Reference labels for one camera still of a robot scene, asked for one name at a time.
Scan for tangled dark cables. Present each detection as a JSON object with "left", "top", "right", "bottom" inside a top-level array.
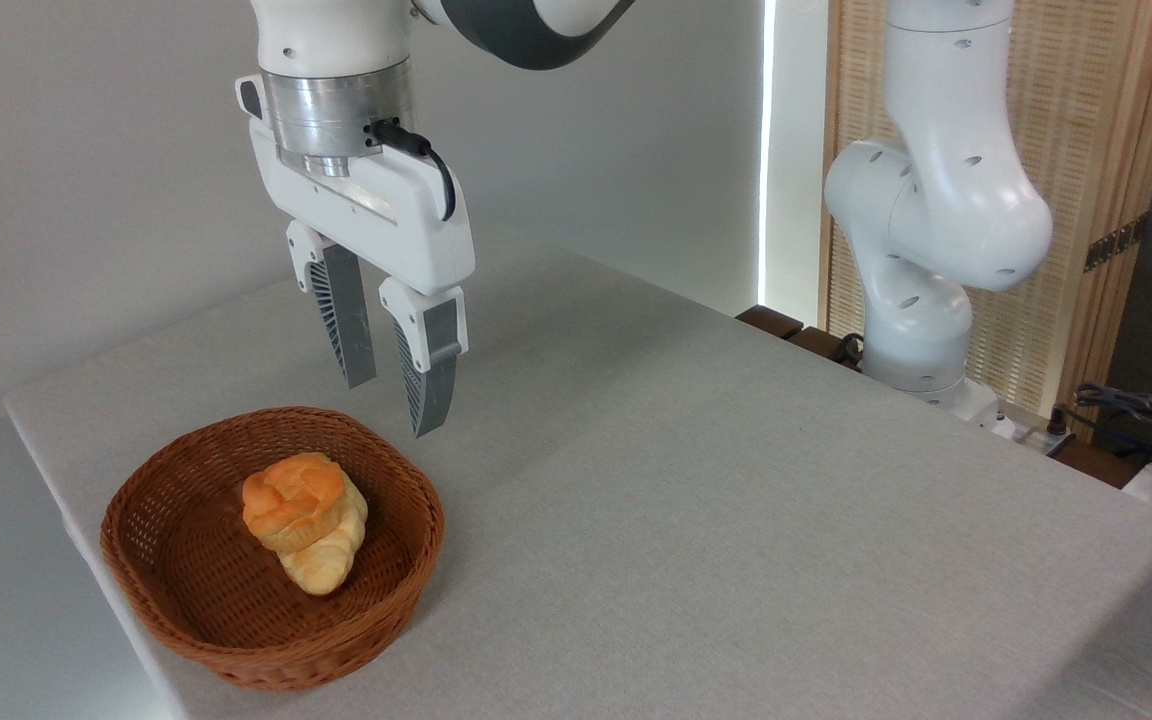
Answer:
[{"left": 1072, "top": 372, "right": 1152, "bottom": 473}]

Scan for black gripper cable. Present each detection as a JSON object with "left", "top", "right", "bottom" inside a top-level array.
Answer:
[{"left": 367, "top": 119, "right": 458, "bottom": 224}]

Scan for wooden slatted screen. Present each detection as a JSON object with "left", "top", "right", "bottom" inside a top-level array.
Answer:
[{"left": 818, "top": 0, "right": 1152, "bottom": 443}]

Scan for orange round bread roll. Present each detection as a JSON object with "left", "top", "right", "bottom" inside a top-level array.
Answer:
[{"left": 241, "top": 451, "right": 350, "bottom": 554}]

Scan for brown wicker basket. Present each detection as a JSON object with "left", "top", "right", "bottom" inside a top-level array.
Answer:
[{"left": 100, "top": 406, "right": 446, "bottom": 694}]

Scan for pale croissant bread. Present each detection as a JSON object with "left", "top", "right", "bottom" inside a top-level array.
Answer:
[{"left": 278, "top": 480, "right": 371, "bottom": 598}]

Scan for dark wooden bench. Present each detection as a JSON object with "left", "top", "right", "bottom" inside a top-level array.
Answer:
[{"left": 735, "top": 304, "right": 864, "bottom": 372}]

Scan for dark metal screen hinge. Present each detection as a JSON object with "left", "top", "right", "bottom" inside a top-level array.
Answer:
[{"left": 1083, "top": 211, "right": 1150, "bottom": 274}]

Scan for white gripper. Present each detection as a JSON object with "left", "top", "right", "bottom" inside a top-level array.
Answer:
[{"left": 235, "top": 74, "right": 478, "bottom": 439}]

